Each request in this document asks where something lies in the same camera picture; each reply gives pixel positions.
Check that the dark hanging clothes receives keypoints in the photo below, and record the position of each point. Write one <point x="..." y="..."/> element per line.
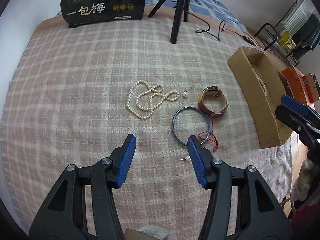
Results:
<point x="312" y="32"/>

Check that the pink plaid blanket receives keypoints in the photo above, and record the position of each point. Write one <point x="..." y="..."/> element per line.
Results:
<point x="75" y="80"/>

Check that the black snack bag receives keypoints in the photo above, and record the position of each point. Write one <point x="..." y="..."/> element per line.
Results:
<point x="100" y="10"/>

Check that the blue patterned bed sheet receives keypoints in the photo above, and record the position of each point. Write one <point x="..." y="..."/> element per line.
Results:
<point x="212" y="5"/>

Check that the pearl stud earring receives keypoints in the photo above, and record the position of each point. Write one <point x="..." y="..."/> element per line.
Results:
<point x="185" y="94"/>
<point x="188" y="158"/>

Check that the shallow cardboard box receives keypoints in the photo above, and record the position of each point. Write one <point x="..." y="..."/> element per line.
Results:
<point x="265" y="120"/>

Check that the black tripod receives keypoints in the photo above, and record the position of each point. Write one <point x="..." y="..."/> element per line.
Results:
<point x="178" y="12"/>

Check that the red box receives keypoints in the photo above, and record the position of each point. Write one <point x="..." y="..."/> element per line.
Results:
<point x="311" y="85"/>

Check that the person's right forearm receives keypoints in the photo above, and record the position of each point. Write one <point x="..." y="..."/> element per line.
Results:
<point x="305" y="177"/>

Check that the orange covered box stack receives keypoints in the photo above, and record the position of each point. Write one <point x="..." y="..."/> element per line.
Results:
<point x="295" y="85"/>

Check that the yellow crate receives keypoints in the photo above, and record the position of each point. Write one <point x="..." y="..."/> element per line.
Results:
<point x="287" y="42"/>

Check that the black clothes rack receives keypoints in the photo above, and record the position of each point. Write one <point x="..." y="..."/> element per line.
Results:
<point x="268" y="26"/>

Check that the person's left hand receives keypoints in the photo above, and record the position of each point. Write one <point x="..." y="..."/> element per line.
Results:
<point x="152" y="231"/>

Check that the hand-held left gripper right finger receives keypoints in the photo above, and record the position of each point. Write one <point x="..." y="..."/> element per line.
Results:
<point x="196" y="160"/>

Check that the striped towel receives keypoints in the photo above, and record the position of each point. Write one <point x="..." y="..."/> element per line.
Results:
<point x="300" y="15"/>

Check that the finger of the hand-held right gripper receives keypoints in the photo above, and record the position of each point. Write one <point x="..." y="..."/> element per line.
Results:
<point x="292" y="117"/>
<point x="297" y="103"/>

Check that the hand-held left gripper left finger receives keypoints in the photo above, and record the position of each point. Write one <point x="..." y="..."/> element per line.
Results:
<point x="127" y="160"/>

